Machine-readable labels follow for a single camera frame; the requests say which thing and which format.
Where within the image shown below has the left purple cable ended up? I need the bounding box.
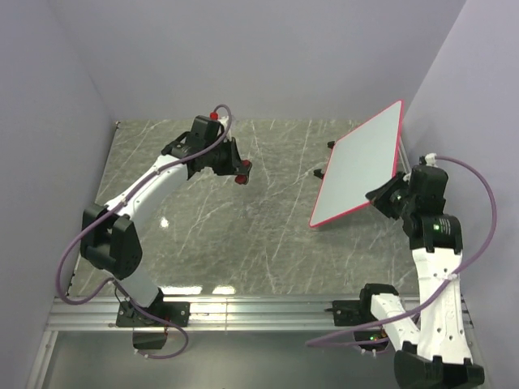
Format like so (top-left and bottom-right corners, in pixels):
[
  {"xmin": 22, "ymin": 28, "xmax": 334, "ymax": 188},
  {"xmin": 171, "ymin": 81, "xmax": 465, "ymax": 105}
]
[{"xmin": 54, "ymin": 104, "xmax": 233, "ymax": 360}]

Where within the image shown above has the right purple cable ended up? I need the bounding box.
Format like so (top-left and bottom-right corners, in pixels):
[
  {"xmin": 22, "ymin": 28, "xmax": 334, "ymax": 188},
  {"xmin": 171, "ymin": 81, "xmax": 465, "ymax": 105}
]
[{"xmin": 304, "ymin": 153, "xmax": 498, "ymax": 349}]

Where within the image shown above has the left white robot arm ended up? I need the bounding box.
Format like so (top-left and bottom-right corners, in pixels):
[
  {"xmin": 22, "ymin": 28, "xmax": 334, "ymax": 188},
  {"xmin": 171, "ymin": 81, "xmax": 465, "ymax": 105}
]
[{"xmin": 80, "ymin": 112, "xmax": 252, "ymax": 326}]

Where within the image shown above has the aluminium mounting rail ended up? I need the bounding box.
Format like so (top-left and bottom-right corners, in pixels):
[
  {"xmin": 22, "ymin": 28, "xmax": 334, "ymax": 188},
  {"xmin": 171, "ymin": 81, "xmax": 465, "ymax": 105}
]
[{"xmin": 44, "ymin": 294, "xmax": 476, "ymax": 333}]

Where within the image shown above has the purple cable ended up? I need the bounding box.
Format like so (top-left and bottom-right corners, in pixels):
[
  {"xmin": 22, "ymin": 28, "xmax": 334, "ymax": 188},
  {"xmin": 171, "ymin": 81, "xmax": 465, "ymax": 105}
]
[
  {"xmin": 304, "ymin": 153, "xmax": 498, "ymax": 349},
  {"xmin": 54, "ymin": 104, "xmax": 233, "ymax": 360}
]

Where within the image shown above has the pink framed whiteboard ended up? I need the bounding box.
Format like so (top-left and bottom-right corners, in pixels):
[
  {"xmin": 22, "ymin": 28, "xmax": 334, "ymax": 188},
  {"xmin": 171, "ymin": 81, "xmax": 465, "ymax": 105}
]
[{"xmin": 309, "ymin": 100, "xmax": 404, "ymax": 228}]

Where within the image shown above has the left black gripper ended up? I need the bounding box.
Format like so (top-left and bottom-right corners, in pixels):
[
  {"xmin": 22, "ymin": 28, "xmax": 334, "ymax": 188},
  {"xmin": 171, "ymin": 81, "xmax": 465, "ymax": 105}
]
[{"xmin": 205, "ymin": 137, "xmax": 247, "ymax": 177}]

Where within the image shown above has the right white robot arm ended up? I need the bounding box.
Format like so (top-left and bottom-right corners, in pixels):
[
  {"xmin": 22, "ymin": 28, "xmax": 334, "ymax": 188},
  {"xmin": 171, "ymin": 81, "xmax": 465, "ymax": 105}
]
[{"xmin": 358, "ymin": 165, "xmax": 485, "ymax": 388}]

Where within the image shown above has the red whiteboard eraser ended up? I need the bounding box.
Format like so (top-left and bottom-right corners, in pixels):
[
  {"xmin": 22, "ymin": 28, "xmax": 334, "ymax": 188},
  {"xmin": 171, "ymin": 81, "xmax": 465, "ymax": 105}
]
[{"xmin": 234, "ymin": 160, "xmax": 252, "ymax": 185}]

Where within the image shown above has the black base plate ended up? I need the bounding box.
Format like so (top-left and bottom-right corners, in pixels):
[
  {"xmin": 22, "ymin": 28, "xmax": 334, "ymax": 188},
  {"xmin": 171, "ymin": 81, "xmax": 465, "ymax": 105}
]
[
  {"xmin": 324, "ymin": 300, "xmax": 376, "ymax": 327},
  {"xmin": 115, "ymin": 301, "xmax": 191, "ymax": 327}
]

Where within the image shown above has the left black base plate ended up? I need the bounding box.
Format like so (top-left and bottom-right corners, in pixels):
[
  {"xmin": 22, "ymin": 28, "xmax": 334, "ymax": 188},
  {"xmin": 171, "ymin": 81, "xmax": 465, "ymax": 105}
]
[{"xmin": 115, "ymin": 301, "xmax": 191, "ymax": 327}]

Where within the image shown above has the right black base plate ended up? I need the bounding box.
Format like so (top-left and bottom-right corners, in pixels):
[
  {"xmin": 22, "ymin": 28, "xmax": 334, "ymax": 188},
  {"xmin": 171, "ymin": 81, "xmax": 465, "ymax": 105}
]
[{"xmin": 324, "ymin": 300, "xmax": 376, "ymax": 327}]

